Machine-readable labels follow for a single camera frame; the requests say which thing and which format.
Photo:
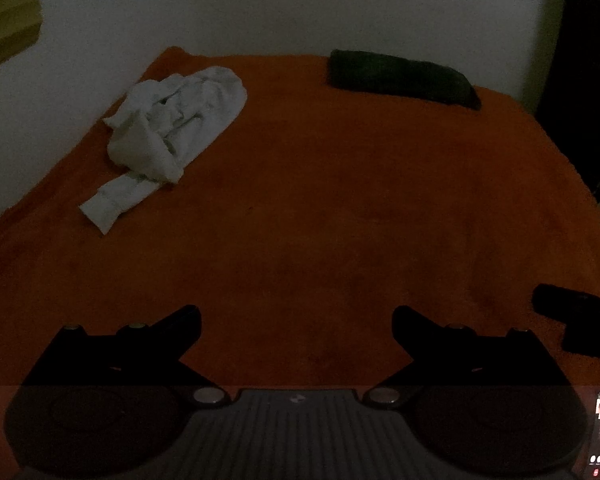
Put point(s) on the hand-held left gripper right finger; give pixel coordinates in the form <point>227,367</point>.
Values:
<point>402,325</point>

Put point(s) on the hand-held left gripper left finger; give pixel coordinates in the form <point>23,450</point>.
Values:
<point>192,325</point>

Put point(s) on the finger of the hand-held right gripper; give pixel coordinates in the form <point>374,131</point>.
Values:
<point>565,300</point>

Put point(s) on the white shirt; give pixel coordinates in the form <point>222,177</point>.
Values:
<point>180,110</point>

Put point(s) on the orange blanket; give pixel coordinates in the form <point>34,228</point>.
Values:
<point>330,210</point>

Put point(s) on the dark wooden wardrobe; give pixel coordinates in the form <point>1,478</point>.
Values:
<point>590,60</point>

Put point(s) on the dark pillow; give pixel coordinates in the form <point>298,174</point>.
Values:
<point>405,77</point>

